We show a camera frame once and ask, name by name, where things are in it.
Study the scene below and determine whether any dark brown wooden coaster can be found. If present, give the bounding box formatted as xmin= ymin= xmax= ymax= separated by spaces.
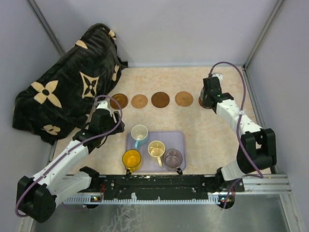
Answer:
xmin=198 ymin=98 xmax=209 ymax=109

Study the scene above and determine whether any light woven coaster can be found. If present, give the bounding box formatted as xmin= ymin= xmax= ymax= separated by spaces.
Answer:
xmin=175 ymin=91 xmax=194 ymax=107

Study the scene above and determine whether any light wooden coaster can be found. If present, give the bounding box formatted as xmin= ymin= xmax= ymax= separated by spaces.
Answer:
xmin=131 ymin=94 xmax=148 ymax=109

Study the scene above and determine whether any dark brown round coaster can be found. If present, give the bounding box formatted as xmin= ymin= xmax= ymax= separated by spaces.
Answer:
xmin=151 ymin=92 xmax=170 ymax=108

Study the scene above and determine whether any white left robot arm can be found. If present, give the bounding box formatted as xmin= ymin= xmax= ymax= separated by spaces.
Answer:
xmin=15 ymin=101 xmax=125 ymax=223

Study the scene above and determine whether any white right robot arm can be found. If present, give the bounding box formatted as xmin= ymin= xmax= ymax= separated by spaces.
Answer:
xmin=199 ymin=73 xmax=277 ymax=191

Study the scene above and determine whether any white and blue mug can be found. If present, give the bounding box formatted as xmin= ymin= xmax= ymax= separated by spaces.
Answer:
xmin=131 ymin=124 xmax=148 ymax=149

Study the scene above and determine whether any yellow mug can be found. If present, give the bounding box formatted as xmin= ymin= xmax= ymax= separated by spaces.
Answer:
xmin=122 ymin=149 xmax=142 ymax=175

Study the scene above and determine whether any black floral blanket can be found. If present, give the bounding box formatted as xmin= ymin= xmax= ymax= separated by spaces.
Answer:
xmin=12 ymin=23 xmax=127 ymax=144

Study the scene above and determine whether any cream mug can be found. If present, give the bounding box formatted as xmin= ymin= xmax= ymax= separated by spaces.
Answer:
xmin=147 ymin=141 xmax=166 ymax=168

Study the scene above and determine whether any lavender plastic tray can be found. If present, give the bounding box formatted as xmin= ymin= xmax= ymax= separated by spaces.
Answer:
xmin=136 ymin=131 xmax=186 ymax=173

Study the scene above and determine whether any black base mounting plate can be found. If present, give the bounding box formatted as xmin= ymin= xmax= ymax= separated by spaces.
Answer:
xmin=80 ymin=174 xmax=235 ymax=200

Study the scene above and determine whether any purple mug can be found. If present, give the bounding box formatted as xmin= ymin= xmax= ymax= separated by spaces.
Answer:
xmin=163 ymin=149 xmax=183 ymax=175

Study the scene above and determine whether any white toothed cable rail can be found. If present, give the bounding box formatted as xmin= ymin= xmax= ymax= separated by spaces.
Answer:
xmin=62 ymin=194 xmax=232 ymax=205

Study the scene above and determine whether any grey aluminium frame rail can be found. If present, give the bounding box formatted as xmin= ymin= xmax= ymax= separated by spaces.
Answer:
xmin=243 ymin=0 xmax=285 ymax=71

